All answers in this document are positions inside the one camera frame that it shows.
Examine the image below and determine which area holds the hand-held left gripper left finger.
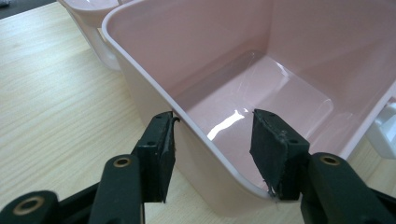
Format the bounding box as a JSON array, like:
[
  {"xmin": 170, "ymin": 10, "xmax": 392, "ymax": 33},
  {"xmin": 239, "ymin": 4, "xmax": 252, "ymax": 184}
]
[{"xmin": 131, "ymin": 110, "xmax": 181, "ymax": 203}]

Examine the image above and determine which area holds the pink plastic storage box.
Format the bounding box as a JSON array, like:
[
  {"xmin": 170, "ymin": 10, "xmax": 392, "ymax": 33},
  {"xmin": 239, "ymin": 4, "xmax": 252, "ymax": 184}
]
[{"xmin": 101, "ymin": 0, "xmax": 396, "ymax": 217}]

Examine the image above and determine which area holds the white plastic clasp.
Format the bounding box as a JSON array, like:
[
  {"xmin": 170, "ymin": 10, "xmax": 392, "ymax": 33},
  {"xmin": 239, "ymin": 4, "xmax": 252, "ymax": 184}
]
[{"xmin": 365, "ymin": 100, "xmax": 396, "ymax": 161}]

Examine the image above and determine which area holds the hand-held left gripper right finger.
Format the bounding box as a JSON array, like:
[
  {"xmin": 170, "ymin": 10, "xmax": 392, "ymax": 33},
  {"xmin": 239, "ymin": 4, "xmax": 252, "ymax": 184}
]
[{"xmin": 248, "ymin": 108, "xmax": 311, "ymax": 201}]

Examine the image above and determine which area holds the pink tray with handle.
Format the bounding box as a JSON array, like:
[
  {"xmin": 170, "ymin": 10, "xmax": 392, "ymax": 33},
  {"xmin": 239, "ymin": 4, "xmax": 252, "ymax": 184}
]
[{"xmin": 57, "ymin": 0, "xmax": 138, "ymax": 72}]

